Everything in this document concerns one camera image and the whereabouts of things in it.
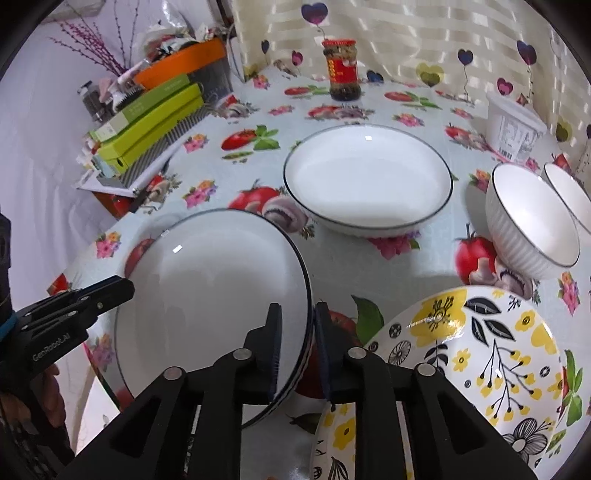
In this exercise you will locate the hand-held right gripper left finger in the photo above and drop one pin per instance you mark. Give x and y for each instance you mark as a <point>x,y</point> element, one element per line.
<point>275,350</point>

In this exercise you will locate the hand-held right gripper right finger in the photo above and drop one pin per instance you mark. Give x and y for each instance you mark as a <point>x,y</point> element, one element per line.
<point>321,350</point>

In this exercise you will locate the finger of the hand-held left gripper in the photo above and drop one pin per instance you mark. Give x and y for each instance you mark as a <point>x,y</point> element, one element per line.
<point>111,290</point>

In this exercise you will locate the white black-rimmed plate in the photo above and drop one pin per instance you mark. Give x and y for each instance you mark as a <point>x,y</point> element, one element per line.
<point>364,180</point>
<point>198,295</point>
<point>298,374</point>

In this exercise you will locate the yellow floral plate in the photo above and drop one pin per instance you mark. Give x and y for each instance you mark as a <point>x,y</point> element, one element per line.
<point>489,350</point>

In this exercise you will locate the white ribbed bowl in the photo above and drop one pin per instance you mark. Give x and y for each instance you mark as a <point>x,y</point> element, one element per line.
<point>572,198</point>
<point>531,221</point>

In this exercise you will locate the person's left hand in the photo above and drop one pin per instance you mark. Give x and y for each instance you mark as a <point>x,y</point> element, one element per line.
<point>51,387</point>

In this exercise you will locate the vegetable print tablecloth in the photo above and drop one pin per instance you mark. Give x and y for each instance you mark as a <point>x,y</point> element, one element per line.
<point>351,277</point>

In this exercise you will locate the dark red side furniture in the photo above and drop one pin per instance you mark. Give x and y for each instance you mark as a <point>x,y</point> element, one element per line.
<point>115,205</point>

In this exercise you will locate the white side shelf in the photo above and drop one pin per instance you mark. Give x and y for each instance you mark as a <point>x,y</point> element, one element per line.
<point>106,189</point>

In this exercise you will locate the striped box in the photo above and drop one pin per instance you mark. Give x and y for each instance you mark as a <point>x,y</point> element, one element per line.
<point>157,161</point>

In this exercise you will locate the lime green flat box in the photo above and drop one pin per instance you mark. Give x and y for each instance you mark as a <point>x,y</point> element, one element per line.
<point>147,138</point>

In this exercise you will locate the olive green flat box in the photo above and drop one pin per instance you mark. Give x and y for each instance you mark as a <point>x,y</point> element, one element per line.
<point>138,110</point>

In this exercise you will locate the dark bottle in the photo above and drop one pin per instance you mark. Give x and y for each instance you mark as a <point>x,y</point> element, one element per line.
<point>88,104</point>

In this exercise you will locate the black hairbrush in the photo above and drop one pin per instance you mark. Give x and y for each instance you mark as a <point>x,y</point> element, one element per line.
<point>131,97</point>

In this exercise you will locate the purple dried twigs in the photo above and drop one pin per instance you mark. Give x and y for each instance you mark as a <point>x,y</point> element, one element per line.
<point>106,60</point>

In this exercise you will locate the orange round box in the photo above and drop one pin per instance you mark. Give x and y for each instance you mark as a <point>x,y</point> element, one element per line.
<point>184,60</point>

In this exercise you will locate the plastic bags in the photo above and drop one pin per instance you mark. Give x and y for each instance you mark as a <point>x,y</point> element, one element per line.
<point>171,23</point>

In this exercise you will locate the red-label sauce jar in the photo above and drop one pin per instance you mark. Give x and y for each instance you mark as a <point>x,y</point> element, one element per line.
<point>341,69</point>

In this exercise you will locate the white plastic tub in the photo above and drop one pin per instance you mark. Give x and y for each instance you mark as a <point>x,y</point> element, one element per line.
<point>512,124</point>

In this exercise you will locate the heart print curtain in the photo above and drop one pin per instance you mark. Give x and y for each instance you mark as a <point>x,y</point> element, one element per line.
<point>392,27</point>

